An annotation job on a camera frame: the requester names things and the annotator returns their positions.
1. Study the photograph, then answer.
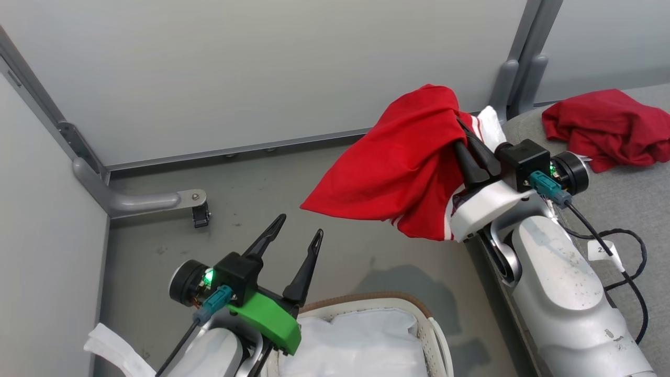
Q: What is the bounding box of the grey partition base rail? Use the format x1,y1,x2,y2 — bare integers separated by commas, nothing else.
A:
105,127,380,172

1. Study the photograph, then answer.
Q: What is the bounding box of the black caster wheel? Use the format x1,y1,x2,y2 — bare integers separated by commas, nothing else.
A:
192,202,211,229

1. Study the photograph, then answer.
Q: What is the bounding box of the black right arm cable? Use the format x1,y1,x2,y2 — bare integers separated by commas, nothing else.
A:
529,170,650,346

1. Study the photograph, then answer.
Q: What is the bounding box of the white cloth strip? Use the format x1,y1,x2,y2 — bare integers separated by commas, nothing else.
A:
83,323,158,377

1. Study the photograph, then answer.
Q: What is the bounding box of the grey metal partition foot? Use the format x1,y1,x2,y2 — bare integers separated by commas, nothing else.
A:
72,156,208,219

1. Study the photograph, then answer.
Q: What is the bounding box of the grey metal partition post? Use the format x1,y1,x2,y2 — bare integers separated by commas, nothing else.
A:
488,0,542,124
516,0,565,117

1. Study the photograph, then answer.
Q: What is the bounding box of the white basket liner cloth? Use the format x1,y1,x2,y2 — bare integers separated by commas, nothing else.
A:
277,308,431,377

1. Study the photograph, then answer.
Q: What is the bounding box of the dark red garment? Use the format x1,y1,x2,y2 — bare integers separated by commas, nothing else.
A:
541,88,670,173

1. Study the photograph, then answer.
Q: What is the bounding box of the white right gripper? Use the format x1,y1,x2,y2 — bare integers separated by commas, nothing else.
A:
449,118,540,242

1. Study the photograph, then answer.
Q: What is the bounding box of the grey metal table frame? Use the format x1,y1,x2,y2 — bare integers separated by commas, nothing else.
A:
0,24,110,181

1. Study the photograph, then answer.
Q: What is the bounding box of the wicker laundry basket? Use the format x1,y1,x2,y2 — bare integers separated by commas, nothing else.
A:
262,291,455,377

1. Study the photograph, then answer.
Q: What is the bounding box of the white paper cable tag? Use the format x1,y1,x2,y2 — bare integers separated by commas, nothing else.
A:
586,238,624,273

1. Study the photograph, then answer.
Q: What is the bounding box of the bright red white-striped garment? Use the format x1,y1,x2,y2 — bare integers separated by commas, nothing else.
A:
300,84,507,242

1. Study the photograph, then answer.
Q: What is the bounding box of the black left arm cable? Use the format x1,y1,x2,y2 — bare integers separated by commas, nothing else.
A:
155,285,234,377

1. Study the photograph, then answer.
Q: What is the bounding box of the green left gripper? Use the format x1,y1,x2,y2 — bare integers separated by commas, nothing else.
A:
228,213,325,357

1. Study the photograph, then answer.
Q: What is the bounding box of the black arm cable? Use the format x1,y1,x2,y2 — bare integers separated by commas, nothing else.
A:
529,170,650,346
155,285,234,377

